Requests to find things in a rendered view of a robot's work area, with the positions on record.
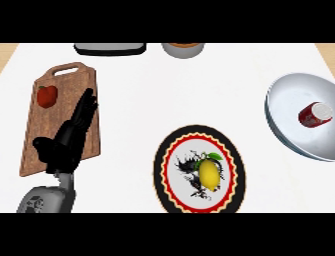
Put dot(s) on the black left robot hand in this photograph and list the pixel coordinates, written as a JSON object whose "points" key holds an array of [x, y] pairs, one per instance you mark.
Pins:
{"points": [[67, 140]]}

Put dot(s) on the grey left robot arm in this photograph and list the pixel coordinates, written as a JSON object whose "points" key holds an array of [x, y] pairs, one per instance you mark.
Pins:
{"points": [[47, 198]]}

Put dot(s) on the black red lemon-print plate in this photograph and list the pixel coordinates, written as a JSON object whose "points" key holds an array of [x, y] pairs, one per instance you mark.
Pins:
{"points": [[200, 169]]}

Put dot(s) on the white bowl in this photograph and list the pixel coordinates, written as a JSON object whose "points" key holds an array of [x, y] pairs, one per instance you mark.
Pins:
{"points": [[298, 100]]}

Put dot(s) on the red can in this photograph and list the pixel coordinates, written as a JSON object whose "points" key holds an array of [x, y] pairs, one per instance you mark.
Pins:
{"points": [[315, 115]]}

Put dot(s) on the red bell pepper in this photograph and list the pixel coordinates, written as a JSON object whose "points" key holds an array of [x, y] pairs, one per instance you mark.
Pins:
{"points": [[47, 96]]}

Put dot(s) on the brown wooden cutting board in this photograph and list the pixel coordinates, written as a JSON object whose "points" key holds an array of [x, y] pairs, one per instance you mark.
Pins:
{"points": [[61, 86]]}

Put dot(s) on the black grey appliance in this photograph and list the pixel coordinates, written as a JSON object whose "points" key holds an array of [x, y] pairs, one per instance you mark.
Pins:
{"points": [[110, 49]]}

